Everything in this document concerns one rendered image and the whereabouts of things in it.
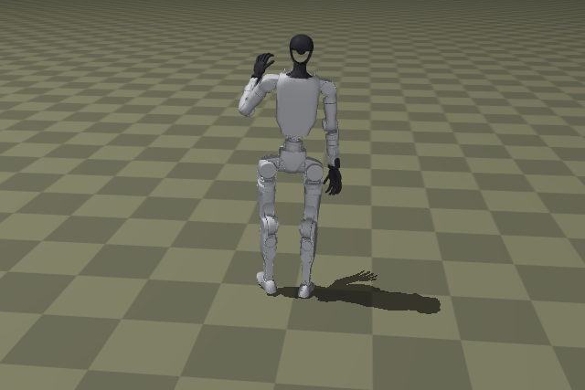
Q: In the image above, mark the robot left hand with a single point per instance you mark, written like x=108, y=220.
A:
x=260, y=65

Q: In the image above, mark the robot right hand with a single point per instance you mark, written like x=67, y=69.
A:
x=335, y=178

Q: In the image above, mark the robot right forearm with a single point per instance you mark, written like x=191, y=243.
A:
x=332, y=146

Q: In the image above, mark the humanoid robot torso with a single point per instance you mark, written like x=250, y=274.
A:
x=296, y=109

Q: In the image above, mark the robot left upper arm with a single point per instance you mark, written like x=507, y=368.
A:
x=267, y=84

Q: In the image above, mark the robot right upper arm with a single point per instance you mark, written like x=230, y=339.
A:
x=330, y=104

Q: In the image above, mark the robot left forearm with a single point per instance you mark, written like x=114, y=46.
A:
x=247, y=91

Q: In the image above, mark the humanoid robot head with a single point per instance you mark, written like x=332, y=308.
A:
x=301, y=43

